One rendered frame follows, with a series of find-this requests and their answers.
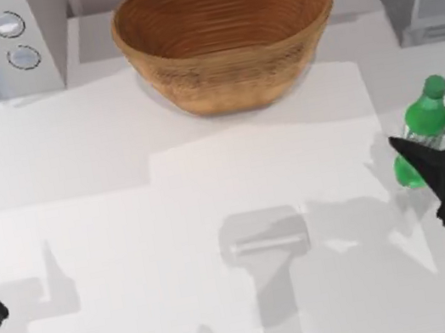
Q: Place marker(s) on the green bottle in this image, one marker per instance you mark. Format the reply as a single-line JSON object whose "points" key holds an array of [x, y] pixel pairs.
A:
{"points": [[424, 113]]}

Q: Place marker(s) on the brown woven basket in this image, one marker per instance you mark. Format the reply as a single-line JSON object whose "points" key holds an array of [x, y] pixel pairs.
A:
{"points": [[232, 74]]}

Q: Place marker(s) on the round grey microwave knob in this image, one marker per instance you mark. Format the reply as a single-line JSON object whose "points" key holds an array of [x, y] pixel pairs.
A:
{"points": [[24, 57], [7, 23]]}

